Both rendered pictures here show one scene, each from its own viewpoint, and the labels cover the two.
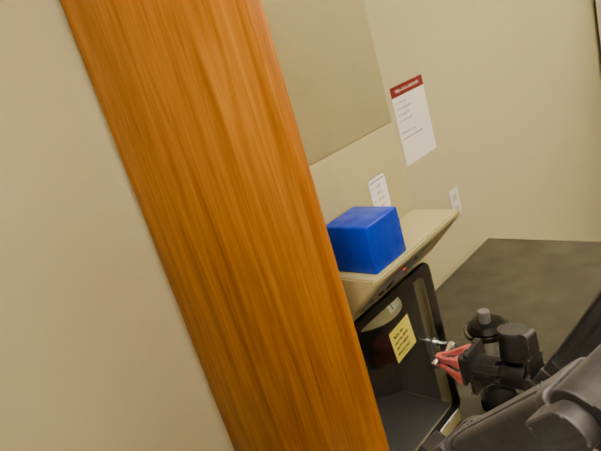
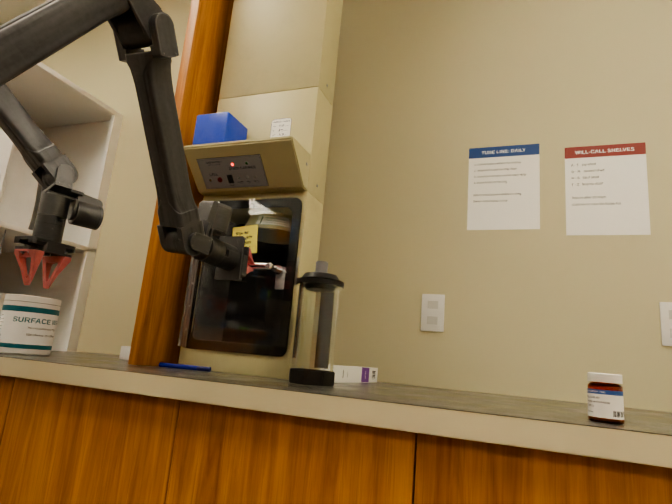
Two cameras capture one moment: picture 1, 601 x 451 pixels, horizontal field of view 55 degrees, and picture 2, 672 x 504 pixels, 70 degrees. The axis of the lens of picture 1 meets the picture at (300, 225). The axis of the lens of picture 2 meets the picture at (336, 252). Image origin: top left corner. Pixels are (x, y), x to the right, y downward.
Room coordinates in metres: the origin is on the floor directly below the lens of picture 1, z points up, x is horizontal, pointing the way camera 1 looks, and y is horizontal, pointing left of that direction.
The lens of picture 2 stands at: (0.79, -1.34, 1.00)
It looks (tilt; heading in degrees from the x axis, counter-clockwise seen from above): 12 degrees up; 65
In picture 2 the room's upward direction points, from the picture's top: 5 degrees clockwise
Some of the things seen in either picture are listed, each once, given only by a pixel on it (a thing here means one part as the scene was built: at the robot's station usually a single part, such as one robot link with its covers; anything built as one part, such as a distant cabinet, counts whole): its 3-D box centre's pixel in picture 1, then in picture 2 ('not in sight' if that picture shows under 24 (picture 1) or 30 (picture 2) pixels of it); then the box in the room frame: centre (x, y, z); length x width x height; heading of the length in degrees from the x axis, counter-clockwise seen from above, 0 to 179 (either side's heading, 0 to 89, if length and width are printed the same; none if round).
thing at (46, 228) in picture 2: not in sight; (48, 233); (0.66, -0.14, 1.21); 0.10 x 0.07 x 0.07; 43
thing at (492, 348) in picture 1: (494, 363); (316, 328); (1.22, -0.36, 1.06); 0.11 x 0.11 x 0.21
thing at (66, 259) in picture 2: not in sight; (44, 266); (0.67, -0.13, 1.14); 0.07 x 0.07 x 0.09; 43
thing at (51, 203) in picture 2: not in sight; (56, 208); (0.66, -0.14, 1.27); 0.07 x 0.06 x 0.07; 24
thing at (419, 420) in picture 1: (410, 372); (241, 273); (1.10, -0.14, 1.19); 0.30 x 0.01 x 0.40; 133
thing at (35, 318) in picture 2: not in sight; (28, 324); (0.63, 0.17, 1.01); 0.13 x 0.13 x 0.15
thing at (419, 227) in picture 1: (401, 263); (244, 167); (1.06, -0.17, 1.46); 0.32 x 0.11 x 0.10; 133
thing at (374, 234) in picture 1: (365, 238); (220, 137); (1.00, -0.11, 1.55); 0.10 x 0.10 x 0.09; 43
